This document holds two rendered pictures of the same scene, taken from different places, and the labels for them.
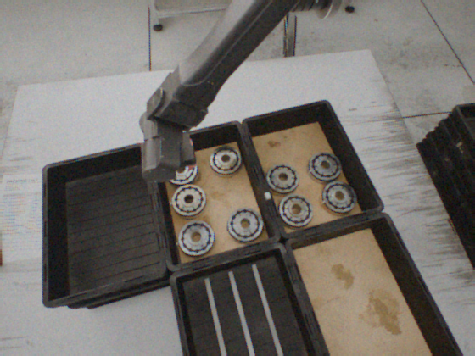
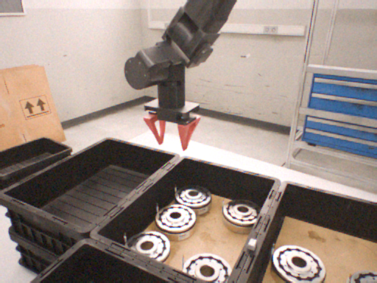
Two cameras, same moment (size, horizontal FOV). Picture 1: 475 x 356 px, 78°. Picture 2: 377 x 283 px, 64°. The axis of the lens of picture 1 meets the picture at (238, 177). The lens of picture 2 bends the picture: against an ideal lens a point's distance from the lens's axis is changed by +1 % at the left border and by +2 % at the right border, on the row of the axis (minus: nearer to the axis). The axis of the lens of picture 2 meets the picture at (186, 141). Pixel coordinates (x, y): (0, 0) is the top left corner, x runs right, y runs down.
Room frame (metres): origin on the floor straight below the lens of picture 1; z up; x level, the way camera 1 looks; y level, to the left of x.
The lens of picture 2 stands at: (-0.09, -0.29, 1.34)
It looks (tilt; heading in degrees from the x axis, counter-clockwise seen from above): 24 degrees down; 44
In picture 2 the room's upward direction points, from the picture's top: straight up
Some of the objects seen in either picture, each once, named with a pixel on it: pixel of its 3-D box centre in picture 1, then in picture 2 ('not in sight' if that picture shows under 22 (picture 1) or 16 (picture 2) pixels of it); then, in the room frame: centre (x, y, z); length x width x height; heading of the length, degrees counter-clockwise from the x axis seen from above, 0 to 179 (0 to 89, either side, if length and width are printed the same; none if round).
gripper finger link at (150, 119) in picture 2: not in sight; (165, 126); (0.31, 0.17, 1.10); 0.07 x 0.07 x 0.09; 15
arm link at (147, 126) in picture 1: (158, 130); (168, 66); (0.31, 0.15, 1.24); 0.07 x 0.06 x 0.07; 8
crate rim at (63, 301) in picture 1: (101, 216); (99, 175); (0.25, 0.37, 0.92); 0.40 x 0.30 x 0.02; 16
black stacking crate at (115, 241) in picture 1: (108, 221); (101, 191); (0.25, 0.37, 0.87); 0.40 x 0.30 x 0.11; 16
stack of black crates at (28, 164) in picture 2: not in sight; (34, 187); (0.35, 1.39, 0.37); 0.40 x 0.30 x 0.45; 8
